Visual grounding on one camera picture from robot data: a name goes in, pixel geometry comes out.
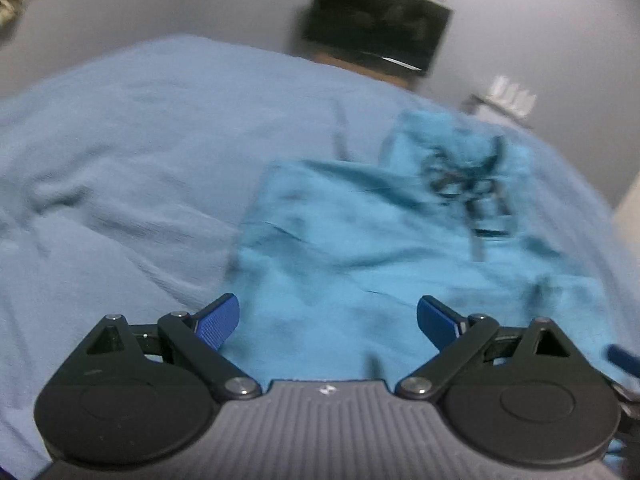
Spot wooden television stand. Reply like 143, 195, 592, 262
309, 46, 417, 92

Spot teal drawstring pants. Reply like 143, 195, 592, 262
220, 110, 633, 466

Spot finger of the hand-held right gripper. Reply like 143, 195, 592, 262
604, 342, 640, 413

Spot light blue bed blanket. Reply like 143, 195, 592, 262
0, 34, 640, 480

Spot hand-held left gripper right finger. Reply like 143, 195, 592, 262
395, 295, 574, 402

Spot white router on shelf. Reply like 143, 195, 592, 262
461, 92, 532, 130

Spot black television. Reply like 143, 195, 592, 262
300, 0, 455, 77

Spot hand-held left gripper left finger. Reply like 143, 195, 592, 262
86, 293, 262, 402

